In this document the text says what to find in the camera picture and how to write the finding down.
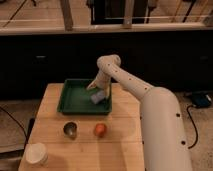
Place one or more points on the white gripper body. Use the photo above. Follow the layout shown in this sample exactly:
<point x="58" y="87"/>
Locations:
<point x="102" y="80"/>

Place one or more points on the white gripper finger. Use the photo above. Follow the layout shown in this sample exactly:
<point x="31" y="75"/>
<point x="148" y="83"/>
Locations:
<point x="91" y="86"/>
<point x="107" y="92"/>

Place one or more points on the green plastic tray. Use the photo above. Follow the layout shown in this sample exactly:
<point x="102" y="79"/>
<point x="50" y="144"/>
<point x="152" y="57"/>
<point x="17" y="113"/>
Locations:
<point x="75" y="99"/>

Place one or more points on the dark box on floor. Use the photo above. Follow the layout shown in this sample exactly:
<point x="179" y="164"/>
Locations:
<point x="201" y="100"/>

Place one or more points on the grey-blue sponge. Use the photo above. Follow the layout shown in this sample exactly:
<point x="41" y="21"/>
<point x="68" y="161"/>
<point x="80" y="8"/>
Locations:
<point x="98" y="97"/>

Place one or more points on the white paper cup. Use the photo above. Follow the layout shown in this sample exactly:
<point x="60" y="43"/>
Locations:
<point x="36" y="154"/>

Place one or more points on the orange round fruit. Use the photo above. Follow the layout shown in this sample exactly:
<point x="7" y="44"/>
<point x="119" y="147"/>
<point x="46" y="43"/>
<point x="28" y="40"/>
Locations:
<point x="100" y="129"/>

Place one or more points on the wooden post left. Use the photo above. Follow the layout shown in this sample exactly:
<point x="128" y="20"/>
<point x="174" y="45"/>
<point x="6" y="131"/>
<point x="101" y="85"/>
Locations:
<point x="67" y="15"/>

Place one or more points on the wooden post right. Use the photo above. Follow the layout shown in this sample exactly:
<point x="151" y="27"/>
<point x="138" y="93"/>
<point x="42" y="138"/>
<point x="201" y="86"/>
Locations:
<point x="128" y="13"/>

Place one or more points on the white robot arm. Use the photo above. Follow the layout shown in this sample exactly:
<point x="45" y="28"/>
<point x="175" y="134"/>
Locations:
<point x="165" y="146"/>

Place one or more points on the small metal cup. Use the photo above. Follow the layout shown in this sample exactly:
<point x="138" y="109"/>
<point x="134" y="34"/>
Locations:
<point x="70" y="129"/>

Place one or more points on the wooden post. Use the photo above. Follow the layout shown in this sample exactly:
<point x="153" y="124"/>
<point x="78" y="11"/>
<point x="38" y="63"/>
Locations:
<point x="67" y="15"/>
<point x="128" y="13"/>

